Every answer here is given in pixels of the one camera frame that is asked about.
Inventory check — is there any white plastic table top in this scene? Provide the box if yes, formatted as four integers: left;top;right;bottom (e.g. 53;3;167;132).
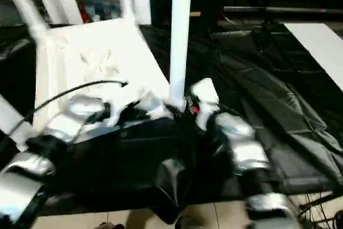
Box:
33;18;175;133

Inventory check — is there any black mat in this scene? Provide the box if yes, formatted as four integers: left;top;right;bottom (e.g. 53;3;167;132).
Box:
0;22;343;224

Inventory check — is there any white flat board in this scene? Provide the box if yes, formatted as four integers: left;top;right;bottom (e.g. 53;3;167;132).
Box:
284;23;343;90

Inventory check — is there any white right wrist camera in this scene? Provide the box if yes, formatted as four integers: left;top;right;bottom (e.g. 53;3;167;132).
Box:
190;78;220;130

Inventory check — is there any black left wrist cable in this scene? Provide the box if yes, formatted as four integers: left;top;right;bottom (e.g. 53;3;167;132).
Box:
0;80;129;149

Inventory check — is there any black rail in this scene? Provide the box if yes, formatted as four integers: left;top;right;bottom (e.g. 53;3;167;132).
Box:
223;6;343;15

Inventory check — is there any black cable bundle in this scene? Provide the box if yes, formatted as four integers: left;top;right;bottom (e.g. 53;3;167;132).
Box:
302;207;343;229

